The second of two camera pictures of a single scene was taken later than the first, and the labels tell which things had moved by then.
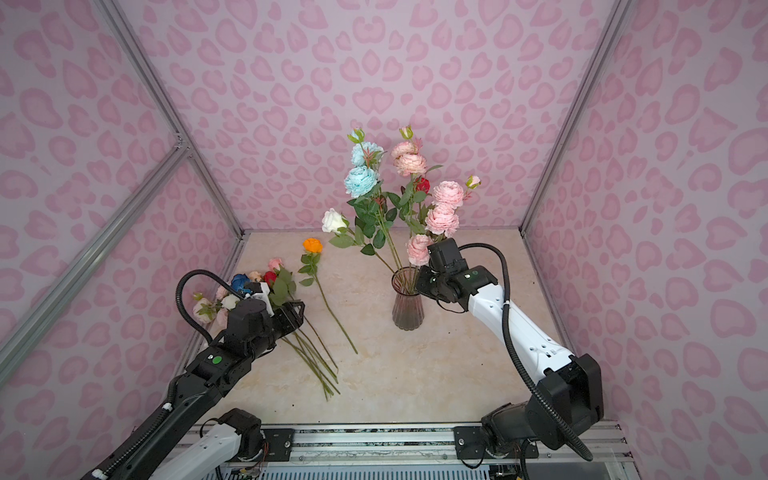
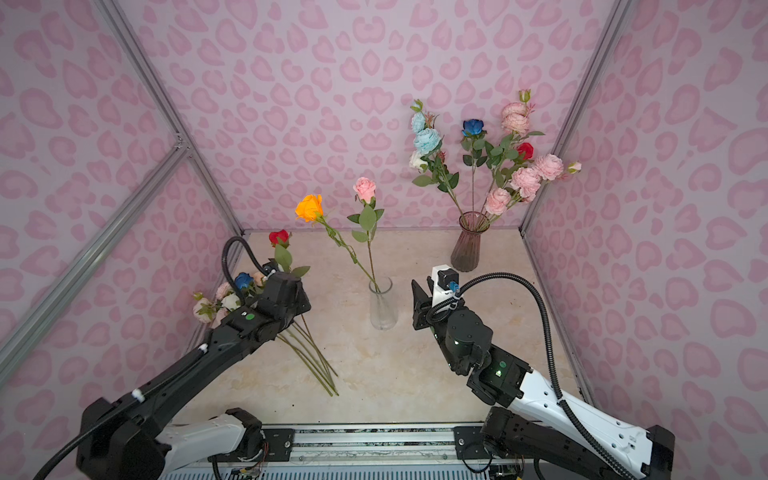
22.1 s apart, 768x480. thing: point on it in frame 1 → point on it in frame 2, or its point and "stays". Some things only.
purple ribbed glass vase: x=407 y=307 → x=466 y=254
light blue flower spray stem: x=370 y=205 → x=428 y=141
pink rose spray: x=417 y=249 → x=498 y=201
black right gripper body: x=433 y=284 → x=442 y=326
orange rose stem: x=312 y=247 → x=311 y=209
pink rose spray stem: x=410 y=161 → x=515 y=121
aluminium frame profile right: x=606 y=41 stays
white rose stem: x=334 y=221 → x=417 y=162
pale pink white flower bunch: x=216 y=312 stays
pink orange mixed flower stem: x=447 y=198 → x=547 y=166
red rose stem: x=423 y=185 → x=525 y=152
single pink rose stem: x=276 y=264 → x=367 y=217
